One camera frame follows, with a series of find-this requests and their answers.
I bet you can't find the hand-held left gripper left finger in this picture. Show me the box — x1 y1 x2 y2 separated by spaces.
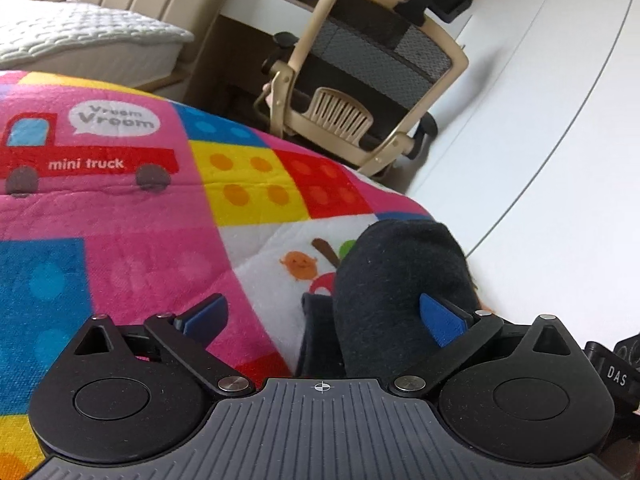
74 294 254 396

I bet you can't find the colourful printed blanket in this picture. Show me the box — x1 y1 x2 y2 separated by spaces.
0 70 497 471

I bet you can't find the black garment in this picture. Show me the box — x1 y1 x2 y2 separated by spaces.
298 219 482 381

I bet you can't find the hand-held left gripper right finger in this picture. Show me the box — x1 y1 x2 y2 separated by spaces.
390 293 577 396

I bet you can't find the beige mesh office chair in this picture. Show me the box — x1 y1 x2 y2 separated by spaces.
252 0 474 179

